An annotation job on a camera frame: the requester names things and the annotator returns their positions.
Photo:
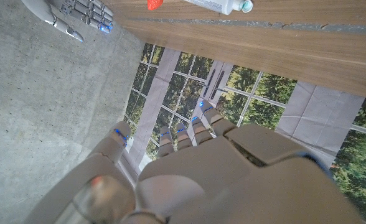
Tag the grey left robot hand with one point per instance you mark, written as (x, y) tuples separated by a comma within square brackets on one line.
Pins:
[(217, 186)]

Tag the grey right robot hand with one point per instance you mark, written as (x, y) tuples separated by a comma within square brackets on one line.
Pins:
[(77, 11)]

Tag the white toothpaste tube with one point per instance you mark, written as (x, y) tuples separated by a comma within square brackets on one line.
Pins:
[(217, 4)]

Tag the red toy strawberry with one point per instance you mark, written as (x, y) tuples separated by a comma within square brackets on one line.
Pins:
[(155, 4)]

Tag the printed window backdrop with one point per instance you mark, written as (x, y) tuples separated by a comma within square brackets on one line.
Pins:
[(176, 93)]

